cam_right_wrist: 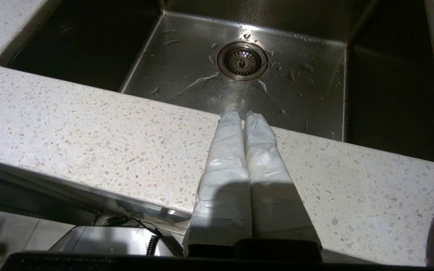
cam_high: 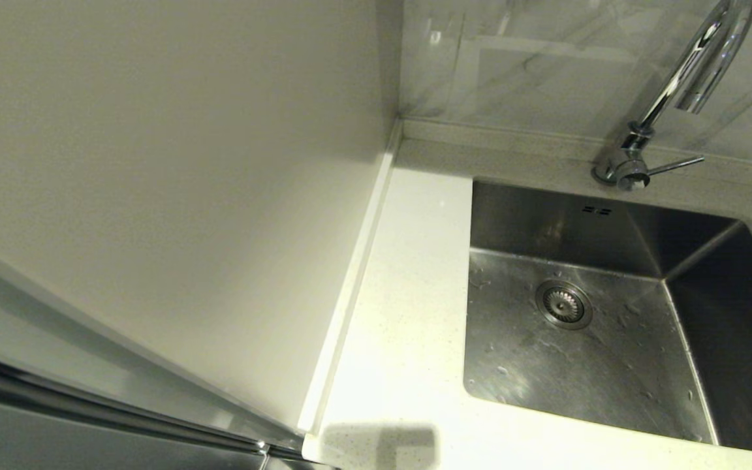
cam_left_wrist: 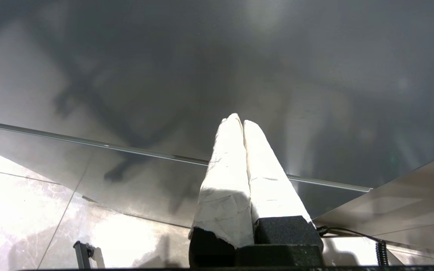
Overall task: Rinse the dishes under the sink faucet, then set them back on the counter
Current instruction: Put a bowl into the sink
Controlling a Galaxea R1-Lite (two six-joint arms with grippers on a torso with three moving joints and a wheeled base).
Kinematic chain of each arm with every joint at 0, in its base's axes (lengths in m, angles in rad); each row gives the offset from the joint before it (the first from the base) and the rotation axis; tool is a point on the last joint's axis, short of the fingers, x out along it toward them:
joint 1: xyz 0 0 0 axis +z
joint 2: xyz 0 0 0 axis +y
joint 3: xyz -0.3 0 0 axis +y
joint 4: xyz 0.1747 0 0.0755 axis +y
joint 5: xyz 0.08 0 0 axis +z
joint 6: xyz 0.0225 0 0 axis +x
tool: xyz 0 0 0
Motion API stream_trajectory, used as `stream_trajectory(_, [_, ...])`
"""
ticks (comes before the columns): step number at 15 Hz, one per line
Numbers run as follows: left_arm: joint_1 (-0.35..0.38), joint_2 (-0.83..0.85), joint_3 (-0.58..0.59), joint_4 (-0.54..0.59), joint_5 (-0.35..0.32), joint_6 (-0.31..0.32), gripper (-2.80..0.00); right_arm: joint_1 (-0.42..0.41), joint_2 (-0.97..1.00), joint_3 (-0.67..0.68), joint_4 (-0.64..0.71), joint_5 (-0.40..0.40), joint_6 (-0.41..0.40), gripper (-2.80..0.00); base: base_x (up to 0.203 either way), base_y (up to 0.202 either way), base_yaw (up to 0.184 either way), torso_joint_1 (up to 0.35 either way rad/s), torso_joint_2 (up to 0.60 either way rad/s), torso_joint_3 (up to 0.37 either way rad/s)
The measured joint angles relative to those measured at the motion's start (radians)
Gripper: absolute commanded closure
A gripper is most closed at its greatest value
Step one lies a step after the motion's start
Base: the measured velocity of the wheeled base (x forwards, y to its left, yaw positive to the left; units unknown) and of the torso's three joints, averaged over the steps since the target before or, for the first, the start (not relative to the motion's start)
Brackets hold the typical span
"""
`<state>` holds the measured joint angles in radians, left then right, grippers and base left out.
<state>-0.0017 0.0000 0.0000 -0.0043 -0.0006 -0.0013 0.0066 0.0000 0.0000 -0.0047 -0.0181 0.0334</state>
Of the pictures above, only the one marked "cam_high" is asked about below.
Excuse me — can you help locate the stainless steel sink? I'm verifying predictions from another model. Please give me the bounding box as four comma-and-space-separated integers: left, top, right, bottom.
463, 176, 752, 458

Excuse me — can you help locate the white trim strip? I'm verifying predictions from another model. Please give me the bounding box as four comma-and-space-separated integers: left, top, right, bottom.
298, 121, 404, 437

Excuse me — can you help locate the round metal drain strainer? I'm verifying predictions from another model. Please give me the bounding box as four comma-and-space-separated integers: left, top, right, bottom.
535, 279, 593, 330

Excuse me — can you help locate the white cabinet side panel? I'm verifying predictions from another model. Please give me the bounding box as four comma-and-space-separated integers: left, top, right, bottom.
0, 0, 403, 435

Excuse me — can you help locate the chrome gooseneck faucet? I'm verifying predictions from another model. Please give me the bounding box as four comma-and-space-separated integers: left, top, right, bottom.
591, 0, 752, 192

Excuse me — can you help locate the stainless steel appliance door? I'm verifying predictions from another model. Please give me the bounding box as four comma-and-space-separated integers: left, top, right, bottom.
0, 251, 305, 470

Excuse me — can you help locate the chrome bar handle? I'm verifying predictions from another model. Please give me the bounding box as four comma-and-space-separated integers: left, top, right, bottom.
0, 349, 337, 470

